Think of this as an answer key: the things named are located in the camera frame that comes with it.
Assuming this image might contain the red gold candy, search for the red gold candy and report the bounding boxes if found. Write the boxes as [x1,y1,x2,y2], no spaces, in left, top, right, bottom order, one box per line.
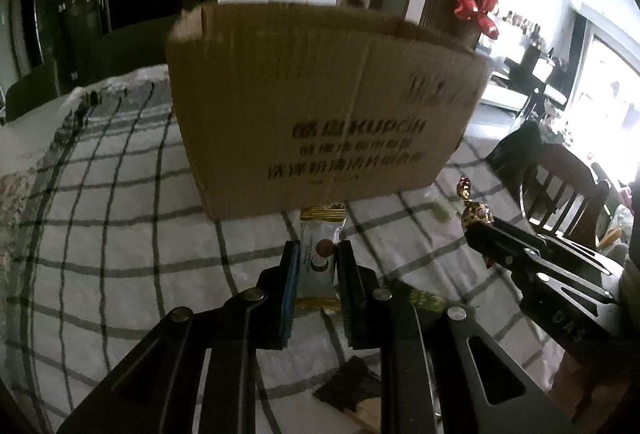
[457,176,494,230]

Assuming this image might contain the white gold snack bar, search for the white gold snack bar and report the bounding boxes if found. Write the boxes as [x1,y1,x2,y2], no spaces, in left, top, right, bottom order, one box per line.
[295,203,346,310]

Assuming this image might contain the wooden dining chair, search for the wooden dining chair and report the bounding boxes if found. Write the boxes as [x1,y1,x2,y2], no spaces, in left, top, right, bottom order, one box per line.
[518,144,611,250]

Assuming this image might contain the pale green wrapped snack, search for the pale green wrapped snack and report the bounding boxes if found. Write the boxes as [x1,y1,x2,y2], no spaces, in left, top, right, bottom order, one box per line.
[432,200,456,223]

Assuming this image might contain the dark green cracker packet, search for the dark green cracker packet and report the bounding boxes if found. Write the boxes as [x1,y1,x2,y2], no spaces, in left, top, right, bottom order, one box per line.
[390,280,476,317]

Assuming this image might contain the black brown snack packet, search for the black brown snack packet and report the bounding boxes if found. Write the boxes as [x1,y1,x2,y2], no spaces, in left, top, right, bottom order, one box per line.
[314,356,382,433]

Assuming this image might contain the dark jacket on chair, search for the dark jacket on chair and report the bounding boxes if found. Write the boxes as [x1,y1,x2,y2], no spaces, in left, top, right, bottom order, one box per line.
[485,120,544,199]

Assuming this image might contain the checkered white tablecloth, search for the checkered white tablecloth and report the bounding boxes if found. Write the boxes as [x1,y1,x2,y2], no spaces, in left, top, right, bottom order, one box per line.
[1,66,563,433]

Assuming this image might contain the red balloon dog sculpture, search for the red balloon dog sculpture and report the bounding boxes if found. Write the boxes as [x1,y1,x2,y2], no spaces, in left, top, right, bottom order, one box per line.
[454,0,499,40]

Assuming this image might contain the brown cardboard box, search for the brown cardboard box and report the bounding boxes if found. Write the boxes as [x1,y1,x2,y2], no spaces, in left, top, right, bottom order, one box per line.
[166,2,492,220]

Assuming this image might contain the dark upholstered chair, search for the dark upholstered chair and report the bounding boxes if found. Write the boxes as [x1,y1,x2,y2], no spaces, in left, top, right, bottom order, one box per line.
[6,16,178,122]

